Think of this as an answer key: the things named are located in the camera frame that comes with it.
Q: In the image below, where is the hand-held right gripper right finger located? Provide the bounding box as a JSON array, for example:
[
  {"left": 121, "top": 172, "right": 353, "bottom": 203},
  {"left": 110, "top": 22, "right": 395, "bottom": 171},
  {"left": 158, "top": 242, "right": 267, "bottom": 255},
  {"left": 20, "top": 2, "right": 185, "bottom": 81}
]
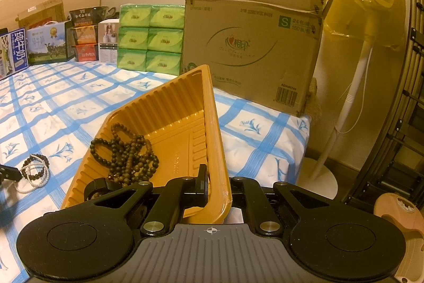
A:
[{"left": 230, "top": 176, "right": 337, "bottom": 237}]

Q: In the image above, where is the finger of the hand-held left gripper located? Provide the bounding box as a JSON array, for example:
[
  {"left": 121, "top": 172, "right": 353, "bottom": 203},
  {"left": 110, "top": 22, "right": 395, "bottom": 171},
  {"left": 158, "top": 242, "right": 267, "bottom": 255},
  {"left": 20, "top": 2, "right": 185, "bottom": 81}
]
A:
[{"left": 0, "top": 164, "right": 22, "bottom": 183}]

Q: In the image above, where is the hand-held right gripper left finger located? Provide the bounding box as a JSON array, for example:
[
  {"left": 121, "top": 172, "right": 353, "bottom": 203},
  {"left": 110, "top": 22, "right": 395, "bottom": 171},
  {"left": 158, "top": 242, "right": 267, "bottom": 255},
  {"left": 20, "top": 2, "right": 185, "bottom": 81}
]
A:
[{"left": 84, "top": 164, "right": 213, "bottom": 237}]

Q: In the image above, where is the white pearl bracelet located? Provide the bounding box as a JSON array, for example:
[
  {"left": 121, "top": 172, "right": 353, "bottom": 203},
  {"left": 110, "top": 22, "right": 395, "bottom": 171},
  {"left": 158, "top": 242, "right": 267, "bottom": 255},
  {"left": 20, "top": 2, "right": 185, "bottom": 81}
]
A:
[{"left": 15, "top": 155, "right": 51, "bottom": 194}]

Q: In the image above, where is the dark bead bracelet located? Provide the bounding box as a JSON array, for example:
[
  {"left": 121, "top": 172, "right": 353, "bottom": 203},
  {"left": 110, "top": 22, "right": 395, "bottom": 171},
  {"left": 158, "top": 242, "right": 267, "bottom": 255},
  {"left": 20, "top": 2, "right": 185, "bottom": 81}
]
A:
[{"left": 21, "top": 154, "right": 50, "bottom": 182}]

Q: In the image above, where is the yellow plastic tray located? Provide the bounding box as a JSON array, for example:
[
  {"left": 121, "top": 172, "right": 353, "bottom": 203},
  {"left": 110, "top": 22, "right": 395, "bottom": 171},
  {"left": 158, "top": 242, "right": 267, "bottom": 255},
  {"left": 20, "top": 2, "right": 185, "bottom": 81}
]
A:
[{"left": 61, "top": 64, "right": 232, "bottom": 224}]

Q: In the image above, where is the brown bead necklace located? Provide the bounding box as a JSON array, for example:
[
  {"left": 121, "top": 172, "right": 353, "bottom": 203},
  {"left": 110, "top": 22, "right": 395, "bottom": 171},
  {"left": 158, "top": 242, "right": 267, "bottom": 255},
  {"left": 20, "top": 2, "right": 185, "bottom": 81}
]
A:
[{"left": 108, "top": 134, "right": 154, "bottom": 192}]

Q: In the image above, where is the dark bead necklace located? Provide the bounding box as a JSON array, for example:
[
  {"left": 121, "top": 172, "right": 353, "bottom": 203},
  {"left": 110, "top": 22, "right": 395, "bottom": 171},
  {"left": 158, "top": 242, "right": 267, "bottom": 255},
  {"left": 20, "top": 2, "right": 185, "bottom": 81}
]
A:
[{"left": 90, "top": 122, "right": 160, "bottom": 186}]

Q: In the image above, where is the blue checked bedsheet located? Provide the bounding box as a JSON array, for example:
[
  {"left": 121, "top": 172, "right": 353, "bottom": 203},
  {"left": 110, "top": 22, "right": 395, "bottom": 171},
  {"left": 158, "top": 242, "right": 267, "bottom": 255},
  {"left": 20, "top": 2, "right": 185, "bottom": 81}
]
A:
[{"left": 0, "top": 62, "right": 312, "bottom": 273}]

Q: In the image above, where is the large cardboard box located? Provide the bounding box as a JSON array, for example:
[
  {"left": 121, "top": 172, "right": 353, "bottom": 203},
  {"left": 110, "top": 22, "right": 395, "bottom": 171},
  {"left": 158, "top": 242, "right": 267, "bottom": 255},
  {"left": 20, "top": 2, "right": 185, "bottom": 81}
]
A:
[{"left": 179, "top": 0, "right": 328, "bottom": 118}]

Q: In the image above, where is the blue milk carton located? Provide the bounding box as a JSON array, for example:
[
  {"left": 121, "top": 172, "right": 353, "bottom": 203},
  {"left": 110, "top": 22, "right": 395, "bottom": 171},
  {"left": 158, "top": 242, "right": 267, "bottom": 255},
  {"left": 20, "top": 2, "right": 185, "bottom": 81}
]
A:
[{"left": 0, "top": 28, "right": 29, "bottom": 81}]

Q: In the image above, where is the milk carton with cows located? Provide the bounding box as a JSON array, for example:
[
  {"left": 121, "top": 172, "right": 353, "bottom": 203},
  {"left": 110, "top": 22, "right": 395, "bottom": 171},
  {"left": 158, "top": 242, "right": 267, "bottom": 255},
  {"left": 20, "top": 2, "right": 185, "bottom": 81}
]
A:
[{"left": 26, "top": 21, "right": 72, "bottom": 66}]

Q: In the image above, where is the red noodle box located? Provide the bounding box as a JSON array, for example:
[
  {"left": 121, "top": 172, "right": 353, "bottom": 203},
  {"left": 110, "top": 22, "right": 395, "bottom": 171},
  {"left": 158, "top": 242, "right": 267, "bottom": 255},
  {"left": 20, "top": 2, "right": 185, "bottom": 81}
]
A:
[{"left": 71, "top": 43, "right": 99, "bottom": 62}]

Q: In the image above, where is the stack of green tissue packs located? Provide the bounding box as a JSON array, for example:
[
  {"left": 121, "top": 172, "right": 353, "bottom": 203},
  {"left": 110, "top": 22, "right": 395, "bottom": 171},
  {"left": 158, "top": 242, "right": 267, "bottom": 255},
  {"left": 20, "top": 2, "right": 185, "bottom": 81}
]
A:
[{"left": 117, "top": 4, "right": 186, "bottom": 76}]

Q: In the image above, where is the white product box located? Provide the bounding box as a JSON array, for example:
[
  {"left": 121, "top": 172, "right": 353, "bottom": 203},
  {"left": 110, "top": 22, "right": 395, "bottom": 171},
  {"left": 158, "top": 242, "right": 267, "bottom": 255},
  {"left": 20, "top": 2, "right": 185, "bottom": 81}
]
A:
[{"left": 98, "top": 19, "right": 120, "bottom": 65}]

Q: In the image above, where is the brown cardboard box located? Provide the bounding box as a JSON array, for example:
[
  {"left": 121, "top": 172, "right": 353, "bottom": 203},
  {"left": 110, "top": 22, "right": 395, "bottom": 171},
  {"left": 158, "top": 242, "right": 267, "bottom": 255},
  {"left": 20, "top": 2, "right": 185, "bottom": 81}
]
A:
[{"left": 16, "top": 0, "right": 66, "bottom": 30}]

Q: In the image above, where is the fan under yellow bag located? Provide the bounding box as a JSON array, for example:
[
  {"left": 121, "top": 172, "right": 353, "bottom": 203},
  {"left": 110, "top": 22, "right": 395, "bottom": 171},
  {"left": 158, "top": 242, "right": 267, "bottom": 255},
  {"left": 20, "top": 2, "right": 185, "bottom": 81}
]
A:
[{"left": 341, "top": 0, "right": 424, "bottom": 204}]

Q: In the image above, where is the yellow plastic bag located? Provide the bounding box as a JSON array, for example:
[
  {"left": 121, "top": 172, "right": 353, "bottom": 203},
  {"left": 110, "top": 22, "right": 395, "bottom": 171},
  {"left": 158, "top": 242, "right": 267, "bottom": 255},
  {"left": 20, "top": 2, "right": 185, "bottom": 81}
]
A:
[{"left": 324, "top": 0, "right": 406, "bottom": 51}]

